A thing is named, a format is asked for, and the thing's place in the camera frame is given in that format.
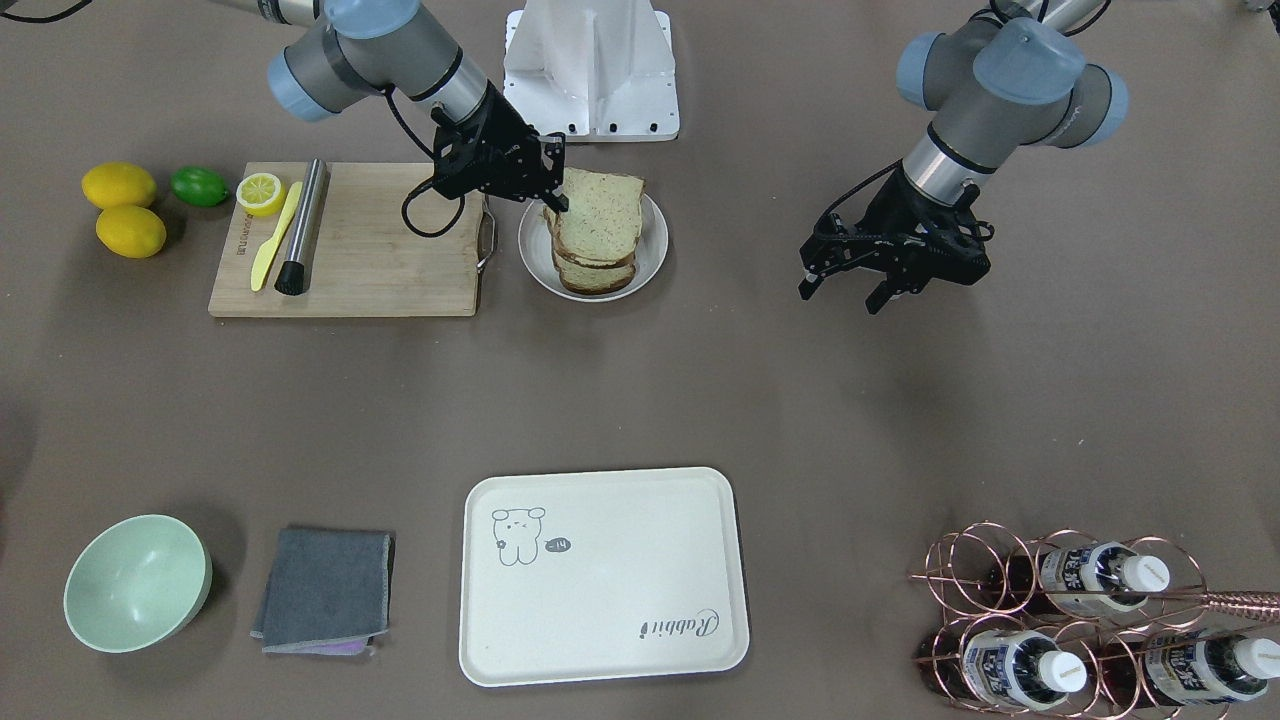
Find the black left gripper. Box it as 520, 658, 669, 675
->
797, 164, 995, 315

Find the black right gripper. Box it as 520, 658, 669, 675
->
430, 85, 570, 215

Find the bread slice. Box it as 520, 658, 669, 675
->
544, 167, 646, 268
552, 252, 636, 296

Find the white round plate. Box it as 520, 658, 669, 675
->
518, 188, 669, 302

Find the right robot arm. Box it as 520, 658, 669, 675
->
238, 1, 570, 211

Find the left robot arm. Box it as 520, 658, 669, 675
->
797, 1, 1129, 314

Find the cream rabbit tray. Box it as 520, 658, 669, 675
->
458, 468, 750, 688

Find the wooden cutting board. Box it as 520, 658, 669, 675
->
207, 161, 495, 318

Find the steel black-tipped muddler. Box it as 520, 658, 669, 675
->
274, 158, 330, 296

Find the half lemon slice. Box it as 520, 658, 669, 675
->
236, 172, 288, 217

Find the yellow plastic knife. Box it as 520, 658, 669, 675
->
250, 182, 303, 292

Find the green lime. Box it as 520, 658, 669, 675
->
169, 165, 230, 208

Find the dark bottle white cap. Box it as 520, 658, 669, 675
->
982, 541, 1171, 619

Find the yellow lemon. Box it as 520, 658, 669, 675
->
79, 161, 157, 210
95, 205, 166, 259

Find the grey folded cloth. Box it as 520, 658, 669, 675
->
250, 527, 396, 656

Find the mint green bowl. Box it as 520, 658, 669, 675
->
63, 514, 212, 653

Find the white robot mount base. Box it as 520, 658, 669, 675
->
503, 1, 681, 143

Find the copper wire bottle rack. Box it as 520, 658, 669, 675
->
916, 521, 1277, 719

